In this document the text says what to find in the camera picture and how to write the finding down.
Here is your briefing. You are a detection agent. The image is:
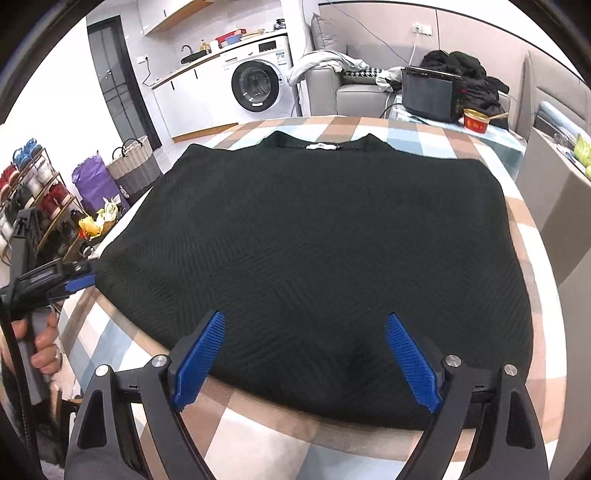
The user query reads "yellow flower bundle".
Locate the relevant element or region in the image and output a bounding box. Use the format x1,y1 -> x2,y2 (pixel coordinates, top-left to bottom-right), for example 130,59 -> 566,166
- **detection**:
78,196 -> 123,239

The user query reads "grey side cabinet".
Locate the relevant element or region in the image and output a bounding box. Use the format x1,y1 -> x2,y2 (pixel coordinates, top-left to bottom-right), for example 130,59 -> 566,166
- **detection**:
530,127 -> 591,288

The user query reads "white counter cabinet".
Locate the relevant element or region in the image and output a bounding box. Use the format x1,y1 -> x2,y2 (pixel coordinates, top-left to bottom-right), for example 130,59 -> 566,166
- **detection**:
151,46 -> 241,139

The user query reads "purple bag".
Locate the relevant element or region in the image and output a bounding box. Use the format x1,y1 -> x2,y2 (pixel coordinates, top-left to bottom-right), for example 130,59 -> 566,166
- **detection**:
71,154 -> 131,214

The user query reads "shoe rack with shoes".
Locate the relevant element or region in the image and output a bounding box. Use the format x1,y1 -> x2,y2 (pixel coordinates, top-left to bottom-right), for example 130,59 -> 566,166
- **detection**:
0,137 -> 86,265

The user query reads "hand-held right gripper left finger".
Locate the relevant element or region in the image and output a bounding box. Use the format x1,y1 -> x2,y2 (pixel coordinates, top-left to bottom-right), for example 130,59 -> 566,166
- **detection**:
65,311 -> 227,480

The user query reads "black knit sweater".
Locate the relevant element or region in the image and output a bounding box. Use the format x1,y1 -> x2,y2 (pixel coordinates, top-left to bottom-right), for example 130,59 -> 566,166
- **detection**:
95,130 -> 536,430

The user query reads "dark glass door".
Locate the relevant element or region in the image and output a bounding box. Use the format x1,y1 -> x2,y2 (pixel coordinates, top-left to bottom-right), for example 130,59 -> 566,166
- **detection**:
87,16 -> 162,149

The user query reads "white washing machine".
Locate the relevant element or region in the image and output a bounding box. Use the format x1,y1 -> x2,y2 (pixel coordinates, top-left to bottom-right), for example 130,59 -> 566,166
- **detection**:
219,36 -> 299,114

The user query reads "yellow-green item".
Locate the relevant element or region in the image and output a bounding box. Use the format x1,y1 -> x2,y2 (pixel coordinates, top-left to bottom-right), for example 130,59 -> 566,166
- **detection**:
573,134 -> 591,181

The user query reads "woven laundry basket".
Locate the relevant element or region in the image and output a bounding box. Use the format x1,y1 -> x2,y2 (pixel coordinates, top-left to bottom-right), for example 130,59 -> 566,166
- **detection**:
106,136 -> 164,197

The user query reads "black jacket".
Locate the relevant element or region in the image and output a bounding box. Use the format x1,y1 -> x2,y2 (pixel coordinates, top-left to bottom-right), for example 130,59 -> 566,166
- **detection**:
420,50 -> 511,121

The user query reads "checked blanket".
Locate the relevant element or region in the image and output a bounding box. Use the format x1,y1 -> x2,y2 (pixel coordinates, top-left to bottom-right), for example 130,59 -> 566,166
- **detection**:
58,115 -> 568,480

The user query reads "black cable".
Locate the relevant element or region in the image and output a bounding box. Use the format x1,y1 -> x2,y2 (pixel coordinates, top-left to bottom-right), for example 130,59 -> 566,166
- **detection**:
0,295 -> 43,468

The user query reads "light blue pillow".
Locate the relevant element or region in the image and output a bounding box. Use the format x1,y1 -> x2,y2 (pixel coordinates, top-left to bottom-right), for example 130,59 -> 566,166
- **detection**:
537,100 -> 583,140

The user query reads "white garment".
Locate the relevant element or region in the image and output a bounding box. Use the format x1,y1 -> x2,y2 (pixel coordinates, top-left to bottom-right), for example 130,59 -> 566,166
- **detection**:
288,51 -> 366,86

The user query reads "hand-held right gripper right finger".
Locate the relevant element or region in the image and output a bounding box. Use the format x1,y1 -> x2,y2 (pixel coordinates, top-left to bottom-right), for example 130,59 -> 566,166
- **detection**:
385,314 -> 550,480

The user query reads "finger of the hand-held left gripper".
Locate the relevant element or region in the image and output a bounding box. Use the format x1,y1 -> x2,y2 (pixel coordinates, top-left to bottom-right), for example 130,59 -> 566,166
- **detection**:
44,260 -> 96,280
46,273 -> 99,303

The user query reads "houndstooth cushion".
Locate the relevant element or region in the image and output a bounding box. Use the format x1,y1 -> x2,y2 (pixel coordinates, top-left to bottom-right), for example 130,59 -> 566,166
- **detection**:
342,67 -> 394,85

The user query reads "person's left hand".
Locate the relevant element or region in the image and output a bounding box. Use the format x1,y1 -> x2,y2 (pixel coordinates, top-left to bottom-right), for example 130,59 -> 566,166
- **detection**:
0,316 -> 62,376

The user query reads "black laptop bag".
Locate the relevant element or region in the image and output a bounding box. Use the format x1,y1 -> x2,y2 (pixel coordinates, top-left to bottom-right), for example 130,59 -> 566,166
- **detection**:
401,66 -> 465,123

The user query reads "grey sofa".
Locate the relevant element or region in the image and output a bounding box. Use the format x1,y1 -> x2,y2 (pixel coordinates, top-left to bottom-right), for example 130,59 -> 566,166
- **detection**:
288,13 -> 403,119

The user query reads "white wall cabinet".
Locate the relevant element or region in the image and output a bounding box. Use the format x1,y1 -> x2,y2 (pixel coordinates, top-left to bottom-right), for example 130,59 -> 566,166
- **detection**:
139,0 -> 214,36

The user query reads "grey upholstered headboard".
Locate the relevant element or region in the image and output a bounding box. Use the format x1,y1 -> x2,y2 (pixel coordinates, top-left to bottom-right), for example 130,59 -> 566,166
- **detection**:
515,50 -> 588,144

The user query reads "red noodle bowl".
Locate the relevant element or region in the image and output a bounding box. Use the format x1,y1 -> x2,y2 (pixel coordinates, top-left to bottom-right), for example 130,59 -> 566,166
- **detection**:
462,108 -> 491,133

